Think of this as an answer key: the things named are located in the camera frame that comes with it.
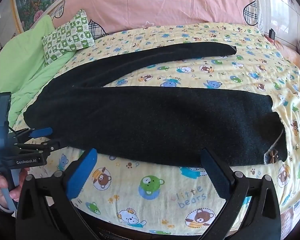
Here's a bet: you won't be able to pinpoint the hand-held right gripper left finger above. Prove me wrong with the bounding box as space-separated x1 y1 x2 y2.
16 148 115 240

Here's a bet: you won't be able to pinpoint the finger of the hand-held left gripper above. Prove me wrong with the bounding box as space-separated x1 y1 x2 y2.
14 127 53 141
15 140 65 156

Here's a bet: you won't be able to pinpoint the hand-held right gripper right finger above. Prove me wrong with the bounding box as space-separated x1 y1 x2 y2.
197 148 281 240

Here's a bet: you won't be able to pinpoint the black pants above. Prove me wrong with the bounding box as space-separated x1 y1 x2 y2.
23 42 289 168

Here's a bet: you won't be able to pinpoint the yellow bear-print blanket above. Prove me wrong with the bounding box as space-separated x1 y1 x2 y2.
14 22 300 233

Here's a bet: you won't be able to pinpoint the light green quilt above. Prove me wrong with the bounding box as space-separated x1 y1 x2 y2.
0 14 77 128

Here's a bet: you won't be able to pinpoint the green checked pillow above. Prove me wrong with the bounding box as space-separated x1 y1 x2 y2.
41 9 95 65

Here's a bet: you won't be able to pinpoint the framed landscape painting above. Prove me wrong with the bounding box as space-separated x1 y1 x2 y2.
10 0 95 33

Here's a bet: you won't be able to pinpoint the pink cloth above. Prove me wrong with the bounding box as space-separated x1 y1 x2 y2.
275 39 300 68

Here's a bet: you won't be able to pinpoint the pink duvet with plaid hearts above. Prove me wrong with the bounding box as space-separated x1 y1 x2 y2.
44 0 265 40

